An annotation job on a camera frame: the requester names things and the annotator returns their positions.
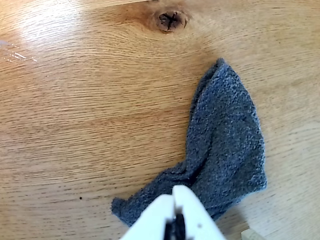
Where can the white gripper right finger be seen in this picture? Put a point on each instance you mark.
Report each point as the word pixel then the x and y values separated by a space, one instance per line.
pixel 200 215

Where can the dark grey terry cloth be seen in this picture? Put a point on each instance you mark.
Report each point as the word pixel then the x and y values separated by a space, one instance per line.
pixel 225 140

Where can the pale wooden platform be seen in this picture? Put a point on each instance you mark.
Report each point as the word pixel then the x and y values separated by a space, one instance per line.
pixel 250 235

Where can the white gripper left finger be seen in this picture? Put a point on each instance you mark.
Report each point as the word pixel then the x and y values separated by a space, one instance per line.
pixel 152 220

